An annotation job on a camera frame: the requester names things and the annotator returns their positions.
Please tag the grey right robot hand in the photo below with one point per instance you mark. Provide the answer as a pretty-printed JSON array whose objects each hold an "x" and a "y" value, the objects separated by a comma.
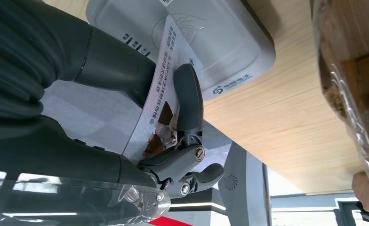
[{"x": 47, "y": 156}]

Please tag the clear plastic hand cover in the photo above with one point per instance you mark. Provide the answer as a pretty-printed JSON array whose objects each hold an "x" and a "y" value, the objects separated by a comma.
[{"x": 78, "y": 202}]

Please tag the grey card reader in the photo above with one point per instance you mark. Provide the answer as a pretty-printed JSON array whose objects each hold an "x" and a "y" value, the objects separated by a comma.
[{"x": 228, "y": 46}]

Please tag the light wood desk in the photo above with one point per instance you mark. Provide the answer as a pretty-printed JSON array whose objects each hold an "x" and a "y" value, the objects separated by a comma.
[{"x": 281, "y": 124}]

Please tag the brown cardboard organizer box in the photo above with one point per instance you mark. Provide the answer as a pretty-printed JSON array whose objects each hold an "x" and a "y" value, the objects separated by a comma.
[{"x": 353, "y": 46}]

